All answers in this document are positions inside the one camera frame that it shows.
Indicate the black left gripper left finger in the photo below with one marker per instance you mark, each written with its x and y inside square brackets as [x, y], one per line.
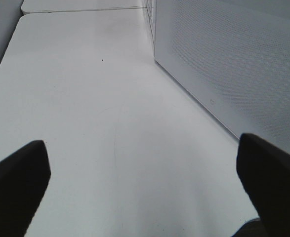
[24, 177]

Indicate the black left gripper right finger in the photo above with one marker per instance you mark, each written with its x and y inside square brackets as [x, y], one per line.
[264, 171]

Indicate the white microwave door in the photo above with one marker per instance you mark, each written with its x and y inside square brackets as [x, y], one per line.
[233, 56]

